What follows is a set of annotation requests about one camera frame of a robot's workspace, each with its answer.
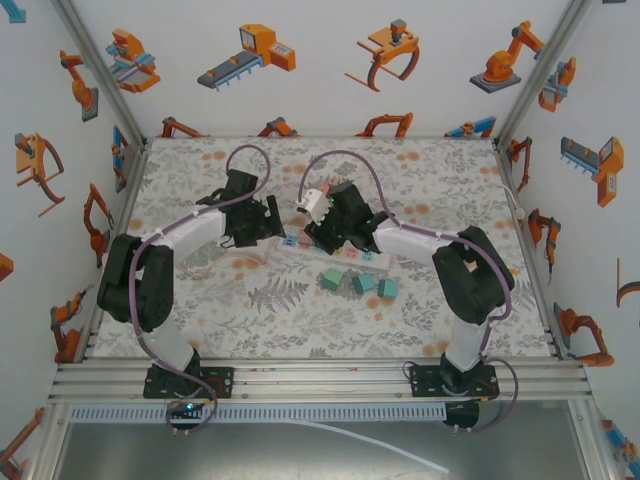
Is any aluminium frame cross rail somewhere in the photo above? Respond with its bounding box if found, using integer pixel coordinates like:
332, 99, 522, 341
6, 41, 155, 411
47, 360, 594, 404

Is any black connector box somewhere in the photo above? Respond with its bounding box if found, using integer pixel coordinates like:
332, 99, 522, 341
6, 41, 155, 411
443, 399, 481, 432

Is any white plastic tube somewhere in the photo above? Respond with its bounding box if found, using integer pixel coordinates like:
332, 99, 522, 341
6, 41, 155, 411
279, 419, 450, 475

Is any floral print tablecloth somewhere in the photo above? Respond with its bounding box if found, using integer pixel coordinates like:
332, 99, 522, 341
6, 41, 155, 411
92, 135, 554, 360

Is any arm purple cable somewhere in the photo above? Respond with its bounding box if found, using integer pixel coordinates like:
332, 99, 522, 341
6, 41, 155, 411
297, 149, 521, 435
128, 144, 272, 439

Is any green cube plug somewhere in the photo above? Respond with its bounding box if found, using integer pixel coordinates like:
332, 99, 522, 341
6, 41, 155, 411
319, 268, 345, 292

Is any aluminium frame post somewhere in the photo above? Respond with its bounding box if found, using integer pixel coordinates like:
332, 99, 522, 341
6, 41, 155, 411
492, 0, 596, 144
49, 0, 151, 144

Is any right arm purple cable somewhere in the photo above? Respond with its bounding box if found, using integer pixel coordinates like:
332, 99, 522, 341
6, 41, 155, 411
297, 149, 521, 435

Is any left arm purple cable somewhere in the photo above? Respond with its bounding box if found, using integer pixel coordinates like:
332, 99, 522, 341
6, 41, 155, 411
128, 144, 272, 439

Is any white slotted cable duct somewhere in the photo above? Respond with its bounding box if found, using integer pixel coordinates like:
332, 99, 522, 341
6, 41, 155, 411
67, 404, 447, 425

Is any circuit board with green light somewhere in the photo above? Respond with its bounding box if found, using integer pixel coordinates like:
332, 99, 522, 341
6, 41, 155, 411
166, 399, 206, 426

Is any aluminium frame side rail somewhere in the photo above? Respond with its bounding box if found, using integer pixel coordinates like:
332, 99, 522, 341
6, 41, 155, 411
492, 137, 569, 361
74, 139, 154, 364

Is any white power strip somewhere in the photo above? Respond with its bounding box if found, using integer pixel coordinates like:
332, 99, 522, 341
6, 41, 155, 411
277, 232, 391, 271

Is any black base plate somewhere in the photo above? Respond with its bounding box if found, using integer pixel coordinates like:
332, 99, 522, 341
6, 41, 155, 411
143, 366, 236, 400
408, 363, 500, 400

